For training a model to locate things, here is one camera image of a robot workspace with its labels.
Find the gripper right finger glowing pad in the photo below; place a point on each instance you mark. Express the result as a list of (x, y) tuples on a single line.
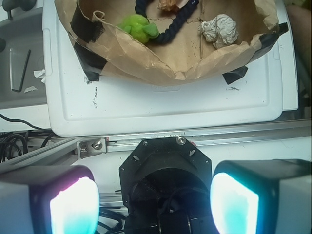
[(262, 196)]

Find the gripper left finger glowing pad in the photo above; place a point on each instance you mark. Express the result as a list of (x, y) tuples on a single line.
[(48, 200)]

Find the white plastic tray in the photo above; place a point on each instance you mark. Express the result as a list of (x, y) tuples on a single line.
[(78, 107)]

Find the black hex key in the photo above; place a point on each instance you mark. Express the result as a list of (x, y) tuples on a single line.
[(17, 87)]

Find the brown paper bag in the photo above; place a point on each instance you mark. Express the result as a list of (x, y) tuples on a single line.
[(104, 49)]

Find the crumpled white paper ball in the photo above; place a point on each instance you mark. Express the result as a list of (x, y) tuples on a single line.
[(221, 31)]

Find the green plush toy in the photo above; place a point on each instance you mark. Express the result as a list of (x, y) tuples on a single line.
[(139, 28)]

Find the aluminium rail frame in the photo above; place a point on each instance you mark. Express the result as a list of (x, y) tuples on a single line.
[(291, 139)]

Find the black octagonal mount plate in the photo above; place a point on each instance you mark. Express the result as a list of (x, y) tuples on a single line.
[(165, 186)]

